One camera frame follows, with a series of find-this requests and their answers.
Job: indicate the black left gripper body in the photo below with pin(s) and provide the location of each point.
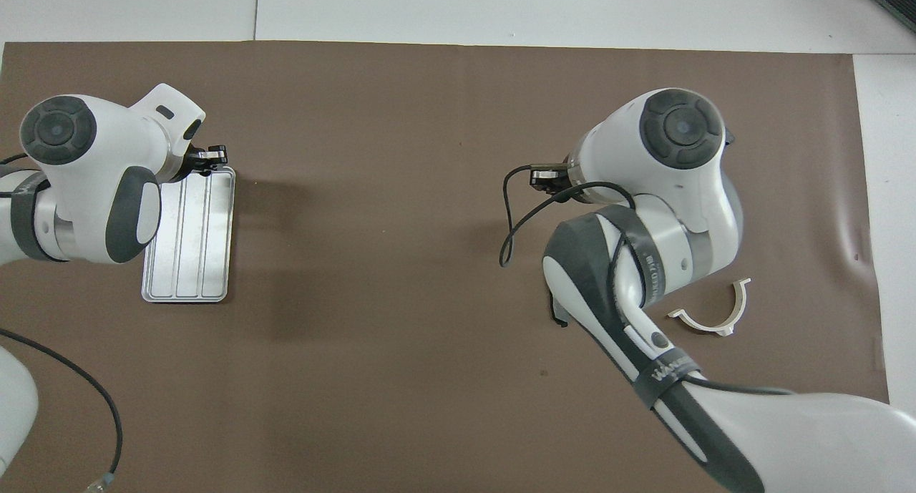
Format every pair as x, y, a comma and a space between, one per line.
197, 162

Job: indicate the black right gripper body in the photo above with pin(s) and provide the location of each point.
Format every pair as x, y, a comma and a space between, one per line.
549, 179

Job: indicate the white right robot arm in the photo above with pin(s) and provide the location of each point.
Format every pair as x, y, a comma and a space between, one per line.
680, 128

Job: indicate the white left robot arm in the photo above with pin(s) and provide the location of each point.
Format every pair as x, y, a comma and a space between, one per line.
86, 164

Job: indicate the silver metal tray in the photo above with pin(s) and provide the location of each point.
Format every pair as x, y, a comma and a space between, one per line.
207, 250

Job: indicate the long dark brake pad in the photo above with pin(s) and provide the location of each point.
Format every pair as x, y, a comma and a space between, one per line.
559, 321

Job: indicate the brown table mat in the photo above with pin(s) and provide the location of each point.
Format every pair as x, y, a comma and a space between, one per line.
372, 264

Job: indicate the white semicircular bracket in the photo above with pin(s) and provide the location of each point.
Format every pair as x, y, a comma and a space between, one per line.
705, 326

